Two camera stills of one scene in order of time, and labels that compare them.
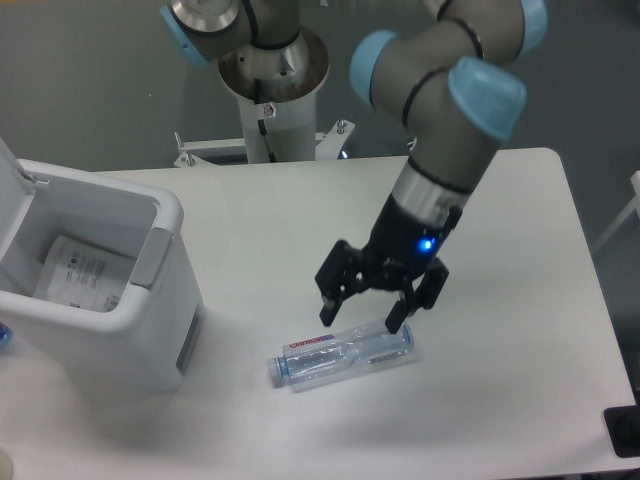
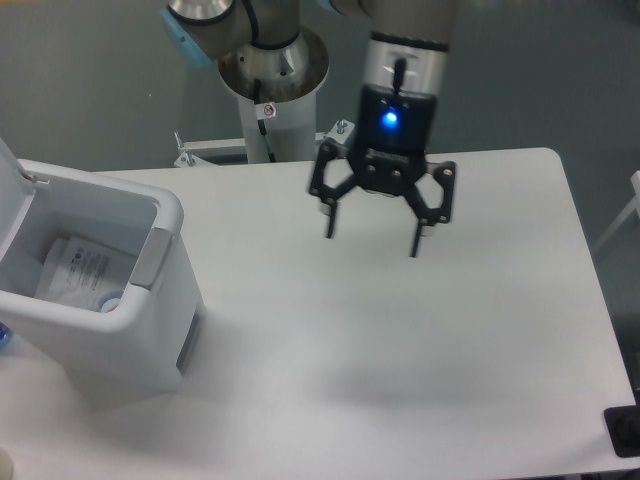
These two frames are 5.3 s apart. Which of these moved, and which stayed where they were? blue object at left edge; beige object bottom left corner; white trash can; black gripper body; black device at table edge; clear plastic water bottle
Moved: clear plastic water bottle; black gripper body
Stayed: blue object at left edge; white trash can; black device at table edge; beige object bottom left corner
